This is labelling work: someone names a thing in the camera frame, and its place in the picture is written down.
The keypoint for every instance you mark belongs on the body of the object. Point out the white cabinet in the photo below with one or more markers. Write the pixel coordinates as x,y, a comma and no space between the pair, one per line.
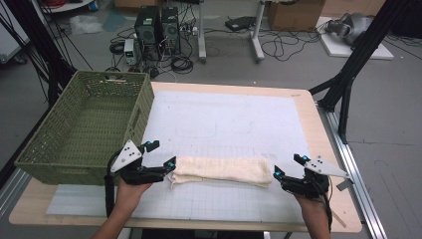
10,36

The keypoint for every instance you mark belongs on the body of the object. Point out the white desk leg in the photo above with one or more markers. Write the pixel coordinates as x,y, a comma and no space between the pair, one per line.
201,33
257,33

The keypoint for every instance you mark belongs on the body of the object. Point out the clear plastic bag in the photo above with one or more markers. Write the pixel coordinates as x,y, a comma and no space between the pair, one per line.
85,25

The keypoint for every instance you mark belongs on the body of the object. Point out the cardboard box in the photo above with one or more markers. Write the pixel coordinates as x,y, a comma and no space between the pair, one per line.
295,15

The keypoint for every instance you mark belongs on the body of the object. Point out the cream towel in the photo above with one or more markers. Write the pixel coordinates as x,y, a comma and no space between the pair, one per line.
222,170

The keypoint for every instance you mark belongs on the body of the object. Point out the grey tape piece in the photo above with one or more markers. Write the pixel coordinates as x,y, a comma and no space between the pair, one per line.
344,185

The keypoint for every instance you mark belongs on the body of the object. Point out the grey headset device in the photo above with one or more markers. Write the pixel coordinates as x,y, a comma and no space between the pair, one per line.
351,26

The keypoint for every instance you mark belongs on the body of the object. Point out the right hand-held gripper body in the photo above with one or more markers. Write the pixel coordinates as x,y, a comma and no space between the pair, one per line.
323,167

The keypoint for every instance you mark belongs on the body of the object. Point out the white power supply unit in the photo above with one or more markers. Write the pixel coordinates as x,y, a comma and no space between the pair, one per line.
130,51

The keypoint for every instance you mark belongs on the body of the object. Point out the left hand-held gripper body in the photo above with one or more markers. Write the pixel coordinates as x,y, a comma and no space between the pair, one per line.
127,156

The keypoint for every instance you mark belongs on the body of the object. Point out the aluminium rail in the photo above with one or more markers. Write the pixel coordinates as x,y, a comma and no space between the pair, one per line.
353,166
13,189

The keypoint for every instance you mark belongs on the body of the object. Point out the black metal stand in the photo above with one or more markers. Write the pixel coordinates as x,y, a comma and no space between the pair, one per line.
40,36
361,49

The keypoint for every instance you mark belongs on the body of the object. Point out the person's right hand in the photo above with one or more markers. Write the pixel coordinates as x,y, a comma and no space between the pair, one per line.
310,205

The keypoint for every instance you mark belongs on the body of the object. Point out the black computer tower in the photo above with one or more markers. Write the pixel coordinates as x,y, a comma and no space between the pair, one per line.
147,31
170,28

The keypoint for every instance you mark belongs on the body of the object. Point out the black flat device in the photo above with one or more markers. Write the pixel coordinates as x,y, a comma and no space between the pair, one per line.
239,23

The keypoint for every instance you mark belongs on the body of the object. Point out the person's left hand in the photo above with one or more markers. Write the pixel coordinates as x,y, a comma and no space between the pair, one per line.
129,195

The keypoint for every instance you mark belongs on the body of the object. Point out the white floor board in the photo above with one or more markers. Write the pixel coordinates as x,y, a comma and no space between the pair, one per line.
381,53

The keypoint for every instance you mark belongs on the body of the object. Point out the white grid mat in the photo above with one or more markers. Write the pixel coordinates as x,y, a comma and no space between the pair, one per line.
225,116

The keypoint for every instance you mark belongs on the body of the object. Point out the green woven basket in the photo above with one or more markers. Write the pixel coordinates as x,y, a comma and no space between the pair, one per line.
83,126

